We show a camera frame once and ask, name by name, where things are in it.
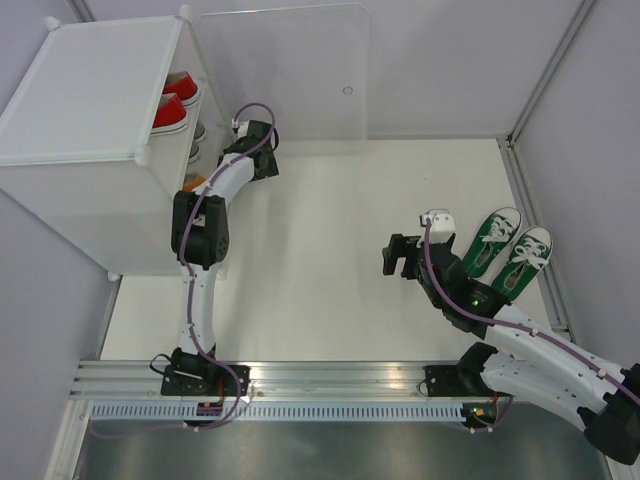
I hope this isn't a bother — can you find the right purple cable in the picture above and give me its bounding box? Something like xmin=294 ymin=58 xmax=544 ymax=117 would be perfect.
xmin=422 ymin=222 xmax=640 ymax=436

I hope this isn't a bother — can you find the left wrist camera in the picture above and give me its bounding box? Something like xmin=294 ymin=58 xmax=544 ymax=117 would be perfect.
xmin=232 ymin=119 xmax=251 ymax=139

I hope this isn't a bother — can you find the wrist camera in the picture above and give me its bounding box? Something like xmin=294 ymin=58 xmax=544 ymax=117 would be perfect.
xmin=232 ymin=119 xmax=251 ymax=139
xmin=419 ymin=209 xmax=456 ymax=244

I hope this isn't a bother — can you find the red sneaker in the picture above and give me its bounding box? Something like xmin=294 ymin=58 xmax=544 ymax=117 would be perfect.
xmin=150 ymin=93 xmax=188 ymax=136
xmin=163 ymin=71 xmax=200 ymax=107

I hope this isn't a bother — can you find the green sneaker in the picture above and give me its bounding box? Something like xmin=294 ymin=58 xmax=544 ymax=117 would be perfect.
xmin=462 ymin=207 xmax=522 ymax=278
xmin=491 ymin=226 xmax=553 ymax=301

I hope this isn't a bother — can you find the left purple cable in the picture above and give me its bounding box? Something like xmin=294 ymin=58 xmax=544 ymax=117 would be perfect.
xmin=89 ymin=102 xmax=277 ymax=441

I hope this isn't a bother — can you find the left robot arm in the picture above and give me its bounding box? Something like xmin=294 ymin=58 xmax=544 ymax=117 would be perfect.
xmin=161 ymin=120 xmax=279 ymax=398

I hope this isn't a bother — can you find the transparent cabinet door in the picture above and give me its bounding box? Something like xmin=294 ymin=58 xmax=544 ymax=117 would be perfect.
xmin=195 ymin=3 xmax=371 ymax=155

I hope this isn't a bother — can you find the white plastic shoe cabinet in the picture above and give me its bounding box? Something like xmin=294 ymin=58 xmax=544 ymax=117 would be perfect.
xmin=1 ymin=8 xmax=231 ymax=275

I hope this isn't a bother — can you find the aluminium corner frame right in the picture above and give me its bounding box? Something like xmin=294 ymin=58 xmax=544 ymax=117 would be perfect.
xmin=496 ymin=0 xmax=600 ymax=340

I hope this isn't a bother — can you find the purple cable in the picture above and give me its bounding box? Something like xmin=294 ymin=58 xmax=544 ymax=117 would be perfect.
xmin=89 ymin=102 xmax=277 ymax=441
xmin=422 ymin=222 xmax=640 ymax=436

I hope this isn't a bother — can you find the aluminium mounting rail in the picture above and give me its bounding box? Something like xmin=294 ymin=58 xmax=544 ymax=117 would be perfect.
xmin=71 ymin=360 xmax=493 ymax=402

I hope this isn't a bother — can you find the white slotted cable duct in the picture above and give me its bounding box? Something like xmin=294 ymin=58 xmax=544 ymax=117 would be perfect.
xmin=91 ymin=401 xmax=466 ymax=422

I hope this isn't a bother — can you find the grey sneaker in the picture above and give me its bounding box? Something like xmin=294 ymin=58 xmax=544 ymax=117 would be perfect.
xmin=188 ymin=141 xmax=201 ymax=164
xmin=193 ymin=120 xmax=207 ymax=143

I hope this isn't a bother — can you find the aluminium corner frame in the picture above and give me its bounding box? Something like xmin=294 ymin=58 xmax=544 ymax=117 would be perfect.
xmin=496 ymin=0 xmax=600 ymax=340
xmin=67 ymin=0 xmax=96 ymax=22

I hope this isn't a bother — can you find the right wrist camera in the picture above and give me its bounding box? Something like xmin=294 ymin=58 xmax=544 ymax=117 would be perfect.
xmin=419 ymin=209 xmax=456 ymax=244

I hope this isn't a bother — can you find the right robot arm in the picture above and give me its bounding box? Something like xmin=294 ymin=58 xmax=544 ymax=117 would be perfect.
xmin=382 ymin=234 xmax=639 ymax=465

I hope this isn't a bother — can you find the orange sneaker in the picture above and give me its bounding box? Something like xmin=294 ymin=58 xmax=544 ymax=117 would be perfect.
xmin=182 ymin=172 xmax=206 ymax=192

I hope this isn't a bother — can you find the aluminium corner frame left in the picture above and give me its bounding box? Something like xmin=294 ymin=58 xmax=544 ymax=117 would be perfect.
xmin=67 ymin=0 xmax=96 ymax=22

